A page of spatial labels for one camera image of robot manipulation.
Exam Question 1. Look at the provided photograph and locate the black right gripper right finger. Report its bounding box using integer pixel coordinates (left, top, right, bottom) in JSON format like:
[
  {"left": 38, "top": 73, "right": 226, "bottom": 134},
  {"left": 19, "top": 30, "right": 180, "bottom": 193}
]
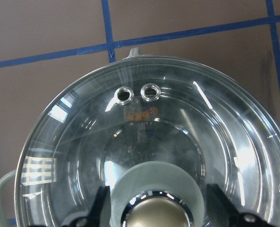
[{"left": 206, "top": 184, "right": 271, "bottom": 227}]

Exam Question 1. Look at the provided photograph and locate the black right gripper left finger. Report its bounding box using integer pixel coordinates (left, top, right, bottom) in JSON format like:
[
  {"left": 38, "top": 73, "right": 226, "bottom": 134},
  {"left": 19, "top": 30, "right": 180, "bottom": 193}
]
[{"left": 62, "top": 186, "right": 111, "bottom": 227}]

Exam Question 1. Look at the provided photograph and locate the glass pot lid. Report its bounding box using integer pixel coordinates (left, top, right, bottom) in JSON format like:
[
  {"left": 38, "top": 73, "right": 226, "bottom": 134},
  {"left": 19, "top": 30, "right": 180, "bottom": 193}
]
[{"left": 14, "top": 56, "right": 280, "bottom": 227}]

